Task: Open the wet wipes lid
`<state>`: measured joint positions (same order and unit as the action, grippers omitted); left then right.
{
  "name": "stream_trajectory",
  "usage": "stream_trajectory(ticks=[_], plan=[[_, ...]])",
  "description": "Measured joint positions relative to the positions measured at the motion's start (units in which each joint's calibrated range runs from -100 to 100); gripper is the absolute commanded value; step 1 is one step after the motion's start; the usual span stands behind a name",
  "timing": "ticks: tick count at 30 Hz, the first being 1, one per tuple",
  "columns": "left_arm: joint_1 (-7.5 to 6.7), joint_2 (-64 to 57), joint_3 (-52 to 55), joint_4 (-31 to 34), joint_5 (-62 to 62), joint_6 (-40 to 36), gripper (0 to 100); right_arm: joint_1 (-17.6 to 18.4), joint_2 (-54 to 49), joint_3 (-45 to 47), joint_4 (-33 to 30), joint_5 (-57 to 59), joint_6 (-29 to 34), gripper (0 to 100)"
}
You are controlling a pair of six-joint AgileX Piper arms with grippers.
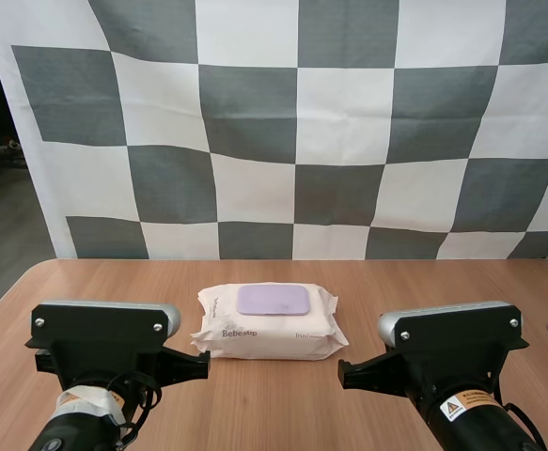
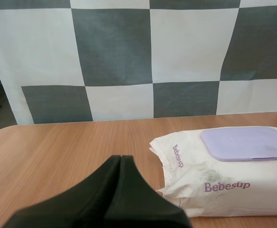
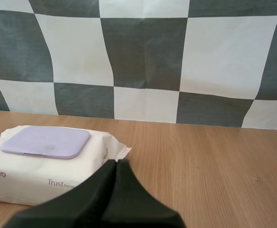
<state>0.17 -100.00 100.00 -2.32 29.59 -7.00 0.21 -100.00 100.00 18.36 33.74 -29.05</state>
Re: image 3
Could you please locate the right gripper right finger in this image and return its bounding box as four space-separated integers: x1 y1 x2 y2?
101 159 186 228

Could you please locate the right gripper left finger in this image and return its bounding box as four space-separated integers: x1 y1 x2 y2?
2 160 117 228

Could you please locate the white wet wipes pack lilac lid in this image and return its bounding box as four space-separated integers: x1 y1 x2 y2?
0 125 132 207

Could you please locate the checked cloth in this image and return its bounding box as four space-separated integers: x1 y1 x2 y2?
0 0 277 131

